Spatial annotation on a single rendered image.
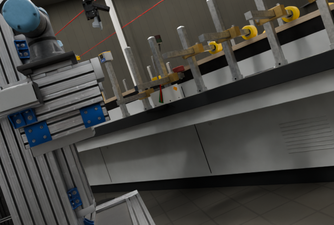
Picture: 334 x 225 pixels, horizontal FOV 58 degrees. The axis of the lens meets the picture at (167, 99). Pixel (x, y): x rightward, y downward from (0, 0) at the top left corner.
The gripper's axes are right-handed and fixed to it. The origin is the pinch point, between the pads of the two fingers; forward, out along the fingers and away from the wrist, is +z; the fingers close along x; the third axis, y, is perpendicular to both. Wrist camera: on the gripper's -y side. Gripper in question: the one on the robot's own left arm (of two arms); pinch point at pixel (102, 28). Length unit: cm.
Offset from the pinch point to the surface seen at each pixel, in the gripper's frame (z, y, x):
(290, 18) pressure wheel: 40, -88, 65
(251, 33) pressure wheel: 39, -75, 46
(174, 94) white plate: 58, -28, 16
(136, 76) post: 37.1, -12.7, -8.0
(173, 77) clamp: 47, -30, 19
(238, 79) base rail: 61, -54, 54
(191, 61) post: 43, -40, 33
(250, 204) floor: 132, -43, 40
